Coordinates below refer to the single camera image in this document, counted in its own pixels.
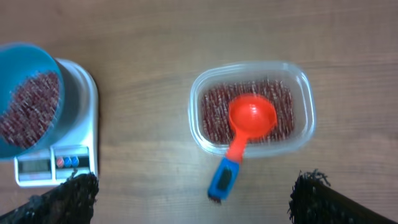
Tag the red beans in bowl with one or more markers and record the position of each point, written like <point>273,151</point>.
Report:
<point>31,110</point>

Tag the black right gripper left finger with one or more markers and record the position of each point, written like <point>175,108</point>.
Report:
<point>72,202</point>

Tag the red beans in container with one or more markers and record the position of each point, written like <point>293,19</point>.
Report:
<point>215,106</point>

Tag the blue plastic bowl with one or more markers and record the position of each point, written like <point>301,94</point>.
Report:
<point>19,61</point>

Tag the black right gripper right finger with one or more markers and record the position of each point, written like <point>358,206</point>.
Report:
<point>313,201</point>

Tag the clear plastic container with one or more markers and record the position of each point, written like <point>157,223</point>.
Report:
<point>293,77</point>

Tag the orange scoop with blue handle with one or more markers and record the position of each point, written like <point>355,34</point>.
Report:
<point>250,117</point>

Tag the white digital kitchen scale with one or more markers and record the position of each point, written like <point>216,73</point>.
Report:
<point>76,152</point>

